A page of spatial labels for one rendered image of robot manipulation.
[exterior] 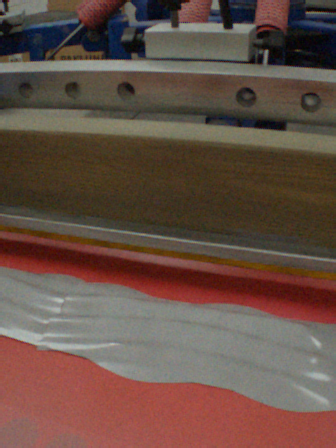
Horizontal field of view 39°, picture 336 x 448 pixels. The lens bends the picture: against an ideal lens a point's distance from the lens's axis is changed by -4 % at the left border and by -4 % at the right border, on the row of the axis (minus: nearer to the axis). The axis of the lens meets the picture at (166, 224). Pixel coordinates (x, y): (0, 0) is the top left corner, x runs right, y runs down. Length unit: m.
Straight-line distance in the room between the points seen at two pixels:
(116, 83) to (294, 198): 0.32
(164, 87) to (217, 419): 0.38
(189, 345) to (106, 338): 0.05
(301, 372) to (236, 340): 0.04
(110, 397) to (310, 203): 0.16
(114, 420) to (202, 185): 0.15
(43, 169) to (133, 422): 0.18
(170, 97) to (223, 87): 0.06
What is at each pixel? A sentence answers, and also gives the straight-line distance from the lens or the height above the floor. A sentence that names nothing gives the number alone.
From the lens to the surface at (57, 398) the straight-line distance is 0.28.
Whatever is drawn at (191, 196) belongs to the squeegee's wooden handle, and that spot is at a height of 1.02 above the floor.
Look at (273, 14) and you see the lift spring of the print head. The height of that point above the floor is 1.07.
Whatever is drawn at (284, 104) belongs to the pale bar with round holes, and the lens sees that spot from 0.52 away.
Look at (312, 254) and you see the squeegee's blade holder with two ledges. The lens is 0.30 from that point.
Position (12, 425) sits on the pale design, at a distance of 0.27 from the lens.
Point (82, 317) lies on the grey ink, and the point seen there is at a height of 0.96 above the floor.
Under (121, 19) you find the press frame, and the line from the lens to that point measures 0.98.
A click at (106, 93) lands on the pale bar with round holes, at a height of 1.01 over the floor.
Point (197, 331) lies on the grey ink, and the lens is 0.29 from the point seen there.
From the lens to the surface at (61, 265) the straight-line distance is 0.37.
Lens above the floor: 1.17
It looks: 32 degrees down
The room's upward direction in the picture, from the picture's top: 4 degrees counter-clockwise
